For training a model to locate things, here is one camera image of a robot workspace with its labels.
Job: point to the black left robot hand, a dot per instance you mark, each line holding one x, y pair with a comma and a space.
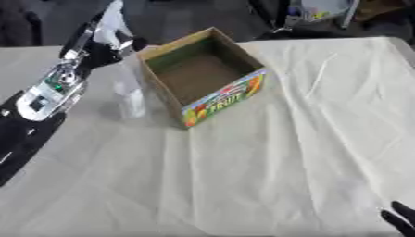
102, 53

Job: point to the cardboard box with fruit print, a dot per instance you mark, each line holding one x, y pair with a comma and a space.
205, 77

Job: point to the black tripod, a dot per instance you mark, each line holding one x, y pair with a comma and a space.
275, 18

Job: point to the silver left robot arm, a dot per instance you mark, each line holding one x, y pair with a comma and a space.
40, 102

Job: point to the clear plastic bottle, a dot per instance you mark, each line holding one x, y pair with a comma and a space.
130, 98

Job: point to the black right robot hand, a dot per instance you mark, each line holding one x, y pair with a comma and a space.
402, 217

